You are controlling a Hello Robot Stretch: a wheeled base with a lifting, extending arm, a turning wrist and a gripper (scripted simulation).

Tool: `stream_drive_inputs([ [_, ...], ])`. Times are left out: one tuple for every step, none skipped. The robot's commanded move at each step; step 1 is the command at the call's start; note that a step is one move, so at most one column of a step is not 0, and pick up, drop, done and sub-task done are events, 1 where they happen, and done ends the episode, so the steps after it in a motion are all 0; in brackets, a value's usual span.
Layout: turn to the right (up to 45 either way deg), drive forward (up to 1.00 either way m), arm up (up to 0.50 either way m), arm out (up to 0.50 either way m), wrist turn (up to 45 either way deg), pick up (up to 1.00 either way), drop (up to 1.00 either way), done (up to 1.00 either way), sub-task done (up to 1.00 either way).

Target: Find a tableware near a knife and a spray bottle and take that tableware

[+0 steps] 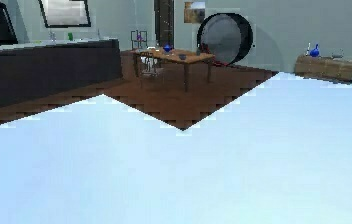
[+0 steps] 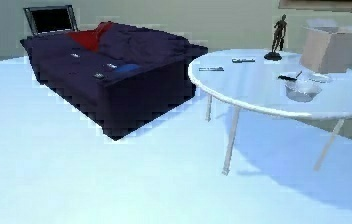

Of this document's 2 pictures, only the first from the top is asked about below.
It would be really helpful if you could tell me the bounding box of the round black framed mirror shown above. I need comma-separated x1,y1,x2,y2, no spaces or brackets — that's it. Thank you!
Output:
196,12,254,66

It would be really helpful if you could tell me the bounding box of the grey metal chair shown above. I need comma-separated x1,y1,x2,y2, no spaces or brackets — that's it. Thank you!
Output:
139,51,165,81

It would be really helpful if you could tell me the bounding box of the framed wall picture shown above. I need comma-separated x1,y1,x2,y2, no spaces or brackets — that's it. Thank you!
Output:
183,1,206,24

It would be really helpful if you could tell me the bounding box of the dark kitchen counter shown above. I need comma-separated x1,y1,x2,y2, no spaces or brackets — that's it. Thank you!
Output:
0,37,123,114

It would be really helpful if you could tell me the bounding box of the wooden dining table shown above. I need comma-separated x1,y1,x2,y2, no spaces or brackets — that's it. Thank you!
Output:
130,46,216,93

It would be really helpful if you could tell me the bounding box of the blue vase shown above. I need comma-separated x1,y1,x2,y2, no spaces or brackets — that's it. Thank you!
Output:
309,43,321,58

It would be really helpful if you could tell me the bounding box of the low wooden cabinet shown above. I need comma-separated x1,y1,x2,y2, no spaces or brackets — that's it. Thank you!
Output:
294,54,352,84

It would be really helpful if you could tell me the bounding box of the black wire shelf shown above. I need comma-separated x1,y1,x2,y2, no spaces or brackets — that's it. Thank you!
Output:
130,29,149,51

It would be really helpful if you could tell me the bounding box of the dark wooden door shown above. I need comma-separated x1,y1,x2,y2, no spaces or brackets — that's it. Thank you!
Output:
154,0,175,49

